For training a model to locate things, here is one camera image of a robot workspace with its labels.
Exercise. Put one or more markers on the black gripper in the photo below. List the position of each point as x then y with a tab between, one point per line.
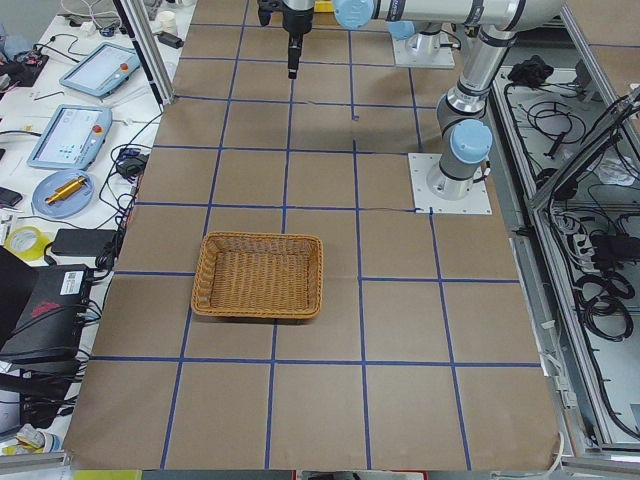
296	21

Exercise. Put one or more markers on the yellow tape roll on desk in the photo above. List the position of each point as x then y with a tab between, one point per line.
27	243

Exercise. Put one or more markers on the white paper cup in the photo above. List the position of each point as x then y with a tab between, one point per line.
167	21

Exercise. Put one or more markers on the upper blue teach pendant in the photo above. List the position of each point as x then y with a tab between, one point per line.
102	71

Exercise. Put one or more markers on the blue teach pendant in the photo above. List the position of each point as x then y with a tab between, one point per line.
72	139
102	71

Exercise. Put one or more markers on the lower blue teach pendant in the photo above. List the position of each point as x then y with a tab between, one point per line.
72	139

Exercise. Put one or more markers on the brown wicker basket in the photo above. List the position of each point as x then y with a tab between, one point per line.
259	275

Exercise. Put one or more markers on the brass cylinder tool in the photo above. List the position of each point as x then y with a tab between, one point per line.
66	190

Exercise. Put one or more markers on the blue plate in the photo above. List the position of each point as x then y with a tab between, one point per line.
66	208

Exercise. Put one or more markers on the black power adapter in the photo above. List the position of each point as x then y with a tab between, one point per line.
82	242

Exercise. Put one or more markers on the black computer box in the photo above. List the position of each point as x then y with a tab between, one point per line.
40	310

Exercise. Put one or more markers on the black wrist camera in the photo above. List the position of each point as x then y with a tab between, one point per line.
266	8

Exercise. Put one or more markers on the aluminium frame post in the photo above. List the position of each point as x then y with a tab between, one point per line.
135	19

